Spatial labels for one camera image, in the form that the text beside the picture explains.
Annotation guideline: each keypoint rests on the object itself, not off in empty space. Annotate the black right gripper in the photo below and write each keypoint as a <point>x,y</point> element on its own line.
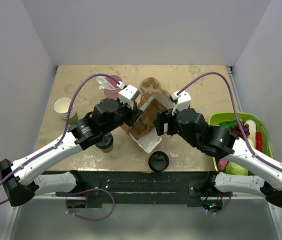
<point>164,116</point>

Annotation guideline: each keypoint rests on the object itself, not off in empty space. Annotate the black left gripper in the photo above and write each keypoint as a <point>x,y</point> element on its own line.
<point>134,114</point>

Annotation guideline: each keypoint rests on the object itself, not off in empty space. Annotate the brown paper bag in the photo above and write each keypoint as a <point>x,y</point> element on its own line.
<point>152,100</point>

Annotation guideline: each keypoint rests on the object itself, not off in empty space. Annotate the black cup lid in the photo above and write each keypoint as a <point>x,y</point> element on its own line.
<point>107,139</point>

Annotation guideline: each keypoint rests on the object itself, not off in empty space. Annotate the green paper coffee cup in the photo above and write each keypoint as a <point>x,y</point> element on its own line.
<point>105,148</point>

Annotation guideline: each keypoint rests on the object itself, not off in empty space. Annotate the cardboard two-cup carrier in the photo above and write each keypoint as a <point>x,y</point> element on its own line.
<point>146,121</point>

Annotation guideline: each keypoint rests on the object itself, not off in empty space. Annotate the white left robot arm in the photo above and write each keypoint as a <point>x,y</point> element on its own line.
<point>18,177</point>

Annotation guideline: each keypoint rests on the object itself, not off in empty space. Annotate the pink cylindrical container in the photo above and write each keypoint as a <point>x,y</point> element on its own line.
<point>113,91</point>

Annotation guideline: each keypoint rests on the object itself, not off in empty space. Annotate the wrapped white straws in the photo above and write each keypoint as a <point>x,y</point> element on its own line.
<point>104,84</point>

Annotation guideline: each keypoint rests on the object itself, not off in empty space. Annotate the stack of black cup lids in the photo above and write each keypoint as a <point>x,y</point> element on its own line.
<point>158,161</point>

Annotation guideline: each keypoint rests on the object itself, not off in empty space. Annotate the green plastic basket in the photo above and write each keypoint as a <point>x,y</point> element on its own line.
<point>217,118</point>

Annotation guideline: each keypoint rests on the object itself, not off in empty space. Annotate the green bottle yellow label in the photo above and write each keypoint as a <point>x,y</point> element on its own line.
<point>229,124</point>

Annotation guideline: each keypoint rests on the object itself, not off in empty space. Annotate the purple onion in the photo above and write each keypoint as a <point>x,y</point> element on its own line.
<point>221,164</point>

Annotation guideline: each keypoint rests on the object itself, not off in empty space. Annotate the green cabbage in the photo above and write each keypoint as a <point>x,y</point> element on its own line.
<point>235,169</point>

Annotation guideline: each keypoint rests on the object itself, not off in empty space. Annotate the white radish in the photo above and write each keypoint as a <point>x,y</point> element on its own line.
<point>252,129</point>

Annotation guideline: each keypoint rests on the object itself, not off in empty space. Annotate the red chili pepper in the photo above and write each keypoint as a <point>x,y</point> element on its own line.
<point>259,142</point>

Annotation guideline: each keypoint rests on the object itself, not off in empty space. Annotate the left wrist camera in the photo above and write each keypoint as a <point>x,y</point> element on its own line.
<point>128,95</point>

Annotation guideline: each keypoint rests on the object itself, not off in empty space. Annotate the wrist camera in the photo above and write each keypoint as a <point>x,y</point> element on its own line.
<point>128,95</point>
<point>181,101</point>

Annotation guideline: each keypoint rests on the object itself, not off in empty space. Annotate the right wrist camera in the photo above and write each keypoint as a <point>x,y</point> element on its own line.
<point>181,101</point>

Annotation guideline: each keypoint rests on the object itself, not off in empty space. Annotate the black table front rail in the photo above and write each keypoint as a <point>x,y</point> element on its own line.
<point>189,188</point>

